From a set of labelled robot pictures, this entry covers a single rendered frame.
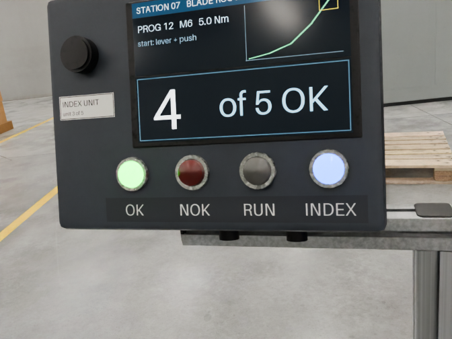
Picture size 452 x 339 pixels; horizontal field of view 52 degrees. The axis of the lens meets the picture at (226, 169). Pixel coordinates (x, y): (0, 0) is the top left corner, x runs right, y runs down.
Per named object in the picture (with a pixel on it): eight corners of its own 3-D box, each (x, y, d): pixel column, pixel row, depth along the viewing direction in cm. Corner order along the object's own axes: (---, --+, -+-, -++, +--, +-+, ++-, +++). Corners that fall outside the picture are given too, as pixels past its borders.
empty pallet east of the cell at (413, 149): (442, 146, 412) (443, 131, 408) (456, 184, 322) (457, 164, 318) (308, 149, 453) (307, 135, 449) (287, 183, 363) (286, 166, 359)
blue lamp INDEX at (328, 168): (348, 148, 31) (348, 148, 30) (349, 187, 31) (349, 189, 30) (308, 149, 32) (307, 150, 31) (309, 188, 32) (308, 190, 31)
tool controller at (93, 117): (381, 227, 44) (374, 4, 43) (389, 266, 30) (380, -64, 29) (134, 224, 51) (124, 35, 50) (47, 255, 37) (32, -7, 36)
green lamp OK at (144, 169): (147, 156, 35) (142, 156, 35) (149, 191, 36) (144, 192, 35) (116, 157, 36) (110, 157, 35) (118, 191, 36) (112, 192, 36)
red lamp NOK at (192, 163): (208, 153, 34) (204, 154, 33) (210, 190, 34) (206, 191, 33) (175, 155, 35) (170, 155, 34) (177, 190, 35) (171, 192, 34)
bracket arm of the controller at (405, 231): (450, 235, 39) (452, 202, 39) (457, 251, 37) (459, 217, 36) (192, 232, 46) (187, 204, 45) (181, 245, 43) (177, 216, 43)
